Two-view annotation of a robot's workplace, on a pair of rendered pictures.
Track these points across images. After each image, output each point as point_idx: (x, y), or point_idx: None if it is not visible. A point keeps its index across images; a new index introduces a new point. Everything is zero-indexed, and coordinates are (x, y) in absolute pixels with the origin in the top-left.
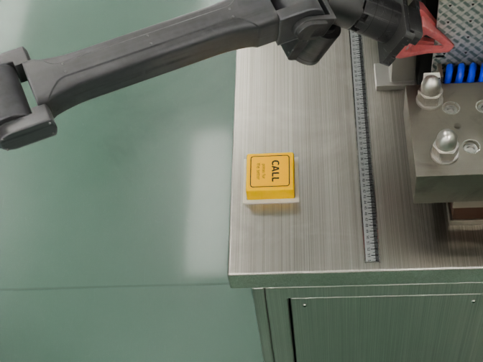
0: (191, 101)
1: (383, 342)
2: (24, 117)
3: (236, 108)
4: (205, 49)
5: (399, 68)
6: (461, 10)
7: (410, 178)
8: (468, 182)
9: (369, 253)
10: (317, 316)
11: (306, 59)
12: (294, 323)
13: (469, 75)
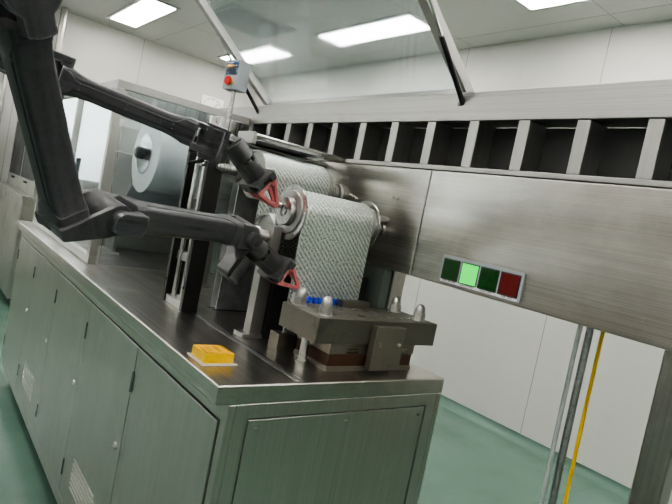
0: None
1: (291, 478)
2: (132, 212)
3: (164, 339)
4: (211, 229)
5: (255, 323)
6: (305, 262)
7: (305, 336)
8: (341, 326)
9: (295, 378)
10: (259, 444)
11: (235, 277)
12: (242, 455)
13: (310, 299)
